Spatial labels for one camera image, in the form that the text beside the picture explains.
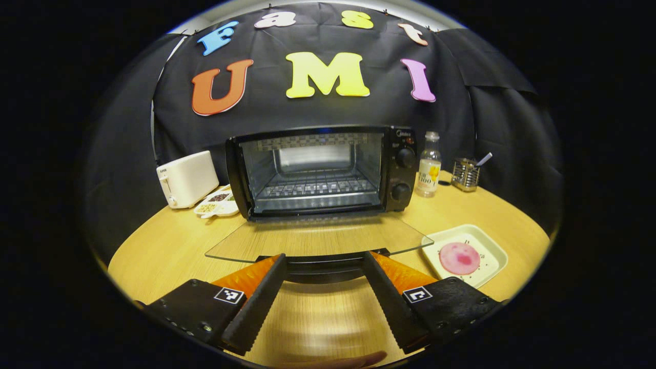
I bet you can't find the black backdrop cloth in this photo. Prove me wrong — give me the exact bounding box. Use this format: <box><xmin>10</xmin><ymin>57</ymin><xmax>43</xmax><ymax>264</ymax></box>
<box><xmin>82</xmin><ymin>3</ymin><xmax>564</xmax><ymax>267</ymax></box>

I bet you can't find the wire cutlery holder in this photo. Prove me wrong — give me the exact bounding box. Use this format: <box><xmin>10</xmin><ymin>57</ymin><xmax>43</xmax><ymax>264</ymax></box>
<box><xmin>451</xmin><ymin>157</ymin><xmax>481</xmax><ymax>193</ymax></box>

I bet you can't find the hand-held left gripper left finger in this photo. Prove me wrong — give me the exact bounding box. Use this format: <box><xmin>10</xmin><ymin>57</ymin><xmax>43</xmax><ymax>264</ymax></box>
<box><xmin>134</xmin><ymin>253</ymin><xmax>288</xmax><ymax>357</ymax></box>

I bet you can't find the black electric oven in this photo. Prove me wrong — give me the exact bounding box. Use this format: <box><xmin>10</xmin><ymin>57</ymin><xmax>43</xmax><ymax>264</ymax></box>
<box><xmin>205</xmin><ymin>126</ymin><xmax>435</xmax><ymax>285</ymax></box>

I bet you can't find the pink round ham slice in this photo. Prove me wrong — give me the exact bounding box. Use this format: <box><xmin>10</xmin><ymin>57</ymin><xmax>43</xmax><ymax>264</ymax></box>
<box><xmin>439</xmin><ymin>242</ymin><xmax>481</xmax><ymax>275</ymax></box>

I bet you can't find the clear bottle yellow label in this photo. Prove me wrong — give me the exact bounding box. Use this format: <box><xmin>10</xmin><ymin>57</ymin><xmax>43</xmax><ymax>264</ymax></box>
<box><xmin>415</xmin><ymin>131</ymin><xmax>442</xmax><ymax>198</ymax></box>

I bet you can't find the white divided spice dish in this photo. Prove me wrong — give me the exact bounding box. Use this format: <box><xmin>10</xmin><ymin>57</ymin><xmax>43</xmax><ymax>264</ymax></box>
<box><xmin>194</xmin><ymin>184</ymin><xmax>240</xmax><ymax>219</ymax></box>

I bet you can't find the white toaster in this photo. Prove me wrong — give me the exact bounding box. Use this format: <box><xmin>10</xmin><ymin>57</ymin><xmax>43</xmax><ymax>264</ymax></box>
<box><xmin>156</xmin><ymin>150</ymin><xmax>220</xmax><ymax>209</ymax></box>

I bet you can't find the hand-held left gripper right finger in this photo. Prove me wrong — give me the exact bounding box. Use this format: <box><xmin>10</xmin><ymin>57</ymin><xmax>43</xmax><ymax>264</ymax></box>
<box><xmin>362</xmin><ymin>250</ymin><xmax>505</xmax><ymax>355</ymax></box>

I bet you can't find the white square plate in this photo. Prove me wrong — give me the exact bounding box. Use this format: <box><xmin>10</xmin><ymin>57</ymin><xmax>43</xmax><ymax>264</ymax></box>
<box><xmin>421</xmin><ymin>224</ymin><xmax>509</xmax><ymax>289</ymax></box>

